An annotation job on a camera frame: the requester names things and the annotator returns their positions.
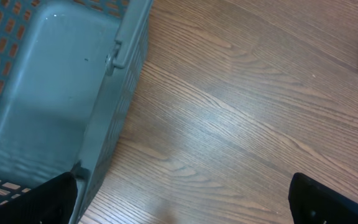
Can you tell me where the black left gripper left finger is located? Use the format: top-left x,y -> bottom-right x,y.
0,172 -> 78,224

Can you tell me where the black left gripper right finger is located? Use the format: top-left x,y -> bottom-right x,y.
288,172 -> 358,224

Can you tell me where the grey plastic shopping basket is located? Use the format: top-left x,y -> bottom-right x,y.
0,0 -> 152,223

